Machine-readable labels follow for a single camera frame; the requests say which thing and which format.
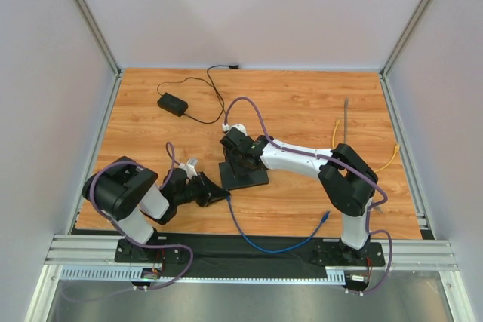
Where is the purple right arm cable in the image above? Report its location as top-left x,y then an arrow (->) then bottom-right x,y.
222,96 -> 395,296

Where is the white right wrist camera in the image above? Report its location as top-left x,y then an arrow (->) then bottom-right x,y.
222,123 -> 248,136

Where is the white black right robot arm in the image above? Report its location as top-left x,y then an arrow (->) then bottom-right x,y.
220,127 -> 378,250

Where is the right aluminium frame post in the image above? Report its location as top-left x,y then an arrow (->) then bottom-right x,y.
379,0 -> 432,78

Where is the white slotted cable duct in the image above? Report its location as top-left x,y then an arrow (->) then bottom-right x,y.
59,265 -> 348,284

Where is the blue ethernet cable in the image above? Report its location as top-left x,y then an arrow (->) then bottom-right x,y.
226,194 -> 331,254

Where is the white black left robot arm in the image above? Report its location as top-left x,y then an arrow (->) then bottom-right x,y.
82,156 -> 230,249

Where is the black power adapter brick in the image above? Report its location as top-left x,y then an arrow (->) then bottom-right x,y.
157,92 -> 188,117

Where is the yellow ethernet cable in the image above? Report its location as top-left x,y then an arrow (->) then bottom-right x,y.
331,119 -> 401,173

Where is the grey ethernet cable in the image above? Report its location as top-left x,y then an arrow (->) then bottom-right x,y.
342,98 -> 383,214

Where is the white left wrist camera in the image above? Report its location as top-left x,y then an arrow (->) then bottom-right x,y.
178,158 -> 198,179

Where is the aluminium frame post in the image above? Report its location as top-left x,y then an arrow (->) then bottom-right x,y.
73,0 -> 122,76
379,0 -> 432,78

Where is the black base plate strip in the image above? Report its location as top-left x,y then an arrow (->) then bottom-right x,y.
71,228 -> 387,280

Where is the left aluminium frame post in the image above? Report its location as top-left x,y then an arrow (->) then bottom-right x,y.
73,0 -> 122,76

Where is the aluminium front rail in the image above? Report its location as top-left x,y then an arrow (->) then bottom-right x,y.
45,235 -> 459,271

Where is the black power cable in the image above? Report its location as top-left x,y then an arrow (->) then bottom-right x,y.
156,63 -> 241,127

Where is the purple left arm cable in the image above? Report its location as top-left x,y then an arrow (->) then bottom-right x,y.
90,141 -> 194,293

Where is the black network switch box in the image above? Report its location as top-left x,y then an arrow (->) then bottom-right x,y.
219,161 -> 269,191

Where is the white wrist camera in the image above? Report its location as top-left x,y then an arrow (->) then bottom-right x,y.
178,158 -> 198,179
222,123 -> 248,136

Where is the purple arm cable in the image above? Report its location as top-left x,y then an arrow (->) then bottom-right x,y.
222,96 -> 395,296
90,141 -> 194,293

